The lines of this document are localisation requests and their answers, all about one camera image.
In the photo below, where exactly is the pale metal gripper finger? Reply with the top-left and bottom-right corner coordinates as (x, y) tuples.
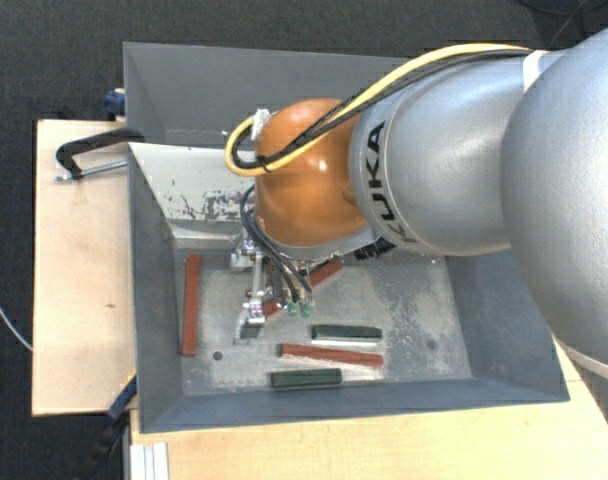
(232, 298), (268, 345)
(228, 237), (259, 272)

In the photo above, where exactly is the red-brown flat block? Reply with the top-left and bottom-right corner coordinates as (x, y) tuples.
(181, 253), (203, 358)
(261, 259), (346, 319)
(279, 342), (386, 369)

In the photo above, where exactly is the dark green flat block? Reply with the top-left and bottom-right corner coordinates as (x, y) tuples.
(310, 323), (384, 342)
(269, 367), (344, 391)

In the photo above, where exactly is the grey metal bin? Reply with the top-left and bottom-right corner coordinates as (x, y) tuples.
(122, 41), (571, 434)

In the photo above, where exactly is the pale wood board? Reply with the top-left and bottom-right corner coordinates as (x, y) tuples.
(31, 119), (138, 417)

